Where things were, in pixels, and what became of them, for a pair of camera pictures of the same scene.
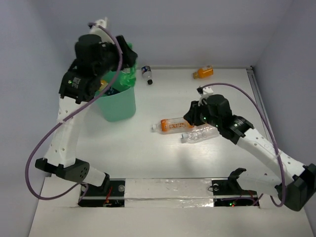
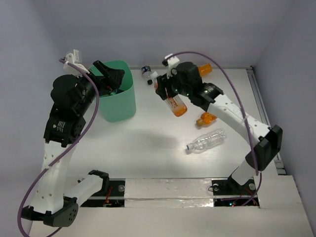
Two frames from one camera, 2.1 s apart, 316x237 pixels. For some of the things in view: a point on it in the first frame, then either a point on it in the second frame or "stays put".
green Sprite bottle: [127, 76] -> [112, 93]
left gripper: [129, 55] -> [99, 79]
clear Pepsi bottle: [146, 73] stays put
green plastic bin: [120, 106] stays put
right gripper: [192, 115] -> [161, 82]
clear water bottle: [200, 133] -> [208, 140]
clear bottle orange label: [173, 126] -> [175, 103]
